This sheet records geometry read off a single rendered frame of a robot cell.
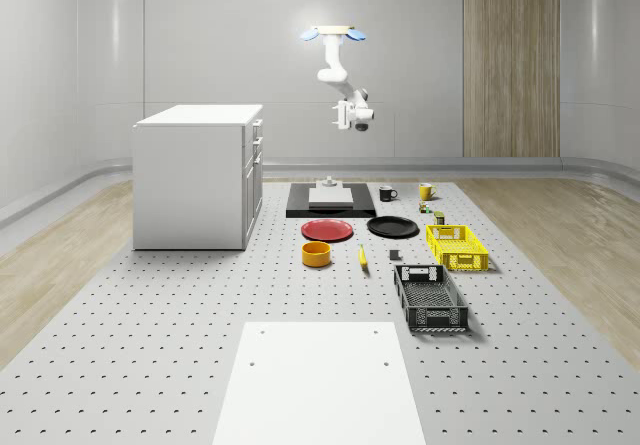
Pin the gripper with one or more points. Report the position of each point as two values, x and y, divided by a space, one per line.
343 115

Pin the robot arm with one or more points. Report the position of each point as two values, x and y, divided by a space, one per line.
332 57

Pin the black mug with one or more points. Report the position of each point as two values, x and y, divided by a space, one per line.
385 194

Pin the black stove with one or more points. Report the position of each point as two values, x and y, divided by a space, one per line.
300 202

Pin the yellow mug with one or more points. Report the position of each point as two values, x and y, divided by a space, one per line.
426 192

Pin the red plate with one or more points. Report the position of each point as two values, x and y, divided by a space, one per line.
327 229

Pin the black plate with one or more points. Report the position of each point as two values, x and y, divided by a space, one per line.
392 227

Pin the puzzle cube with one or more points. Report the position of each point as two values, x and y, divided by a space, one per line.
425 209

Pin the flat-sided can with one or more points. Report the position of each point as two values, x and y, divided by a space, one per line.
439 218

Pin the yellow bowl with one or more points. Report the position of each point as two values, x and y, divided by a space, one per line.
316 257

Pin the banana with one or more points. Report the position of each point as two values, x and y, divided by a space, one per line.
363 259

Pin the grey cube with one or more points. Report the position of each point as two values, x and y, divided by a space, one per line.
395 254

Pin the white cabinet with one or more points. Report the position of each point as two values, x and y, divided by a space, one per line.
190 185

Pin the yellow basket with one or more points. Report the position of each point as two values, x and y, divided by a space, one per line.
472 260

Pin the dark grey basket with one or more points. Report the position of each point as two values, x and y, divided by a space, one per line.
437 315

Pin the white board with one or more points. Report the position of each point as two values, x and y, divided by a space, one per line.
320 390

